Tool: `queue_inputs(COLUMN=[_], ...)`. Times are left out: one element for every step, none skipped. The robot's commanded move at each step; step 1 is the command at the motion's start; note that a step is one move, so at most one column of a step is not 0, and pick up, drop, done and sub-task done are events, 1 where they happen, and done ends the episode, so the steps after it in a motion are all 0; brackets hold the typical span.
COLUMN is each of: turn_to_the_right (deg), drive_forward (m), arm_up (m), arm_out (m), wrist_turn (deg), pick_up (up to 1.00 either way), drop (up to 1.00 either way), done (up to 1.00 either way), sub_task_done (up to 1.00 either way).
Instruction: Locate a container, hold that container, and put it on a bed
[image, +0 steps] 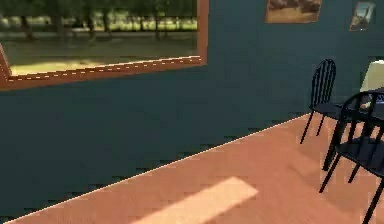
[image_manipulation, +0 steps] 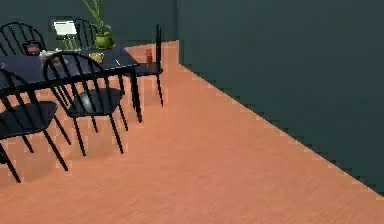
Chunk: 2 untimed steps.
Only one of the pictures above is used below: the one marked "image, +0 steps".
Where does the small framed wall picture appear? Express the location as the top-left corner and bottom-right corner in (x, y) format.
(349, 1), (377, 32)

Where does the brown landscape wall picture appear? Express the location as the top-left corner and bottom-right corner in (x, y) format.
(265, 0), (323, 24)

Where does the brown framed window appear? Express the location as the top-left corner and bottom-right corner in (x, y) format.
(0, 0), (210, 93)

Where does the cream coloured chair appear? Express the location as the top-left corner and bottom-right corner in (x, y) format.
(359, 59), (384, 110)

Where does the black slatted chair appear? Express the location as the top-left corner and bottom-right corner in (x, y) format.
(299, 58), (345, 145)
(318, 90), (384, 224)

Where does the dark table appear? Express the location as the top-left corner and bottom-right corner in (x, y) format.
(339, 87), (384, 173)

